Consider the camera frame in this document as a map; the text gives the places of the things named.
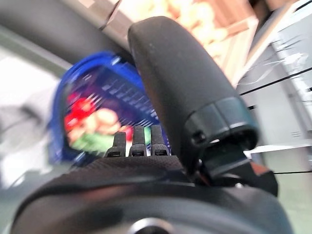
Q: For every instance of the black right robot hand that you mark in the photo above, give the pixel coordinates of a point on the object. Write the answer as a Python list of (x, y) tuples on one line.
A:
[(170, 73)]

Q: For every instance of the red peppers in basket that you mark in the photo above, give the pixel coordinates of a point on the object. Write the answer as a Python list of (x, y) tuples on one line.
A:
[(78, 107)]

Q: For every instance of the blue plastic shopping basket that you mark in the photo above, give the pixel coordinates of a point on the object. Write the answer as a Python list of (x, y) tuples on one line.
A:
[(58, 117)]

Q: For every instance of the brown potato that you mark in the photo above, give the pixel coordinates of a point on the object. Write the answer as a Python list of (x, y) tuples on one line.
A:
[(107, 120)]

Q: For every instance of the wooden slat crate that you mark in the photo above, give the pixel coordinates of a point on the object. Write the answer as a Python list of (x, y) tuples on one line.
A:
[(239, 26)]

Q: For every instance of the small napa cabbage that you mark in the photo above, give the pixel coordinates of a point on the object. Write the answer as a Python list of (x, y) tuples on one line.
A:
[(90, 143)]

